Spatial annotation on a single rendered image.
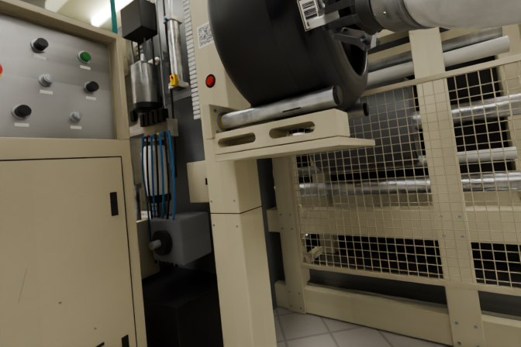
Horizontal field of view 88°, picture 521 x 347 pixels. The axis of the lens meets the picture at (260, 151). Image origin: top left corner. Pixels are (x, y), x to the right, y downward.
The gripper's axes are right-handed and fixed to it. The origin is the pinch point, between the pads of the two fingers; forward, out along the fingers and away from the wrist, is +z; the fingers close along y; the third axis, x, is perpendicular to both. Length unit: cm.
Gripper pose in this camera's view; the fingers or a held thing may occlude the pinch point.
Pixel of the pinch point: (322, 19)
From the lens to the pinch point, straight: 58.8
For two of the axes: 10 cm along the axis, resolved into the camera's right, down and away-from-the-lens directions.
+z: -2.4, -3.0, 9.2
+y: 3.7, 8.5, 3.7
